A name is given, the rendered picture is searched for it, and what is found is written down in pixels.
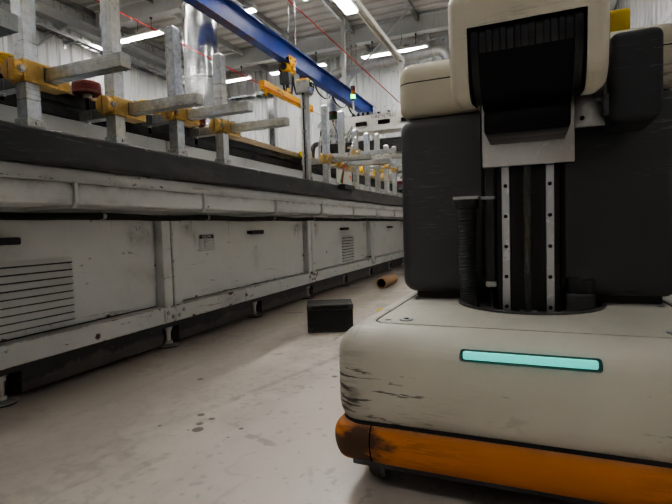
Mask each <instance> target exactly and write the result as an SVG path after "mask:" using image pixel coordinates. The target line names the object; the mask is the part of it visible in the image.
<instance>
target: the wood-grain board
mask: <svg viewBox="0 0 672 504"><path fill-rule="evenodd" d="M69 86H70V93H65V94H67V95H71V96H74V97H78V98H82V97H79V96H76V95H74V94H73V93H72V86H71V85H69ZM82 99H83V98H82ZM229 139H230V140H234V141H238V142H241V143H245V144H248V145H252V146H256V147H259V148H263V149H267V150H270V151H274V152H278V153H281V154H285V155H288V156H292V157H296V158H299V153H296V152H293V151H290V150H286V149H283V148H280V147H276V146H273V145H270V144H266V143H263V142H259V141H256V140H253V139H249V138H246V137H243V136H241V137H238V138H229ZM299 159H302V158H299Z"/></svg>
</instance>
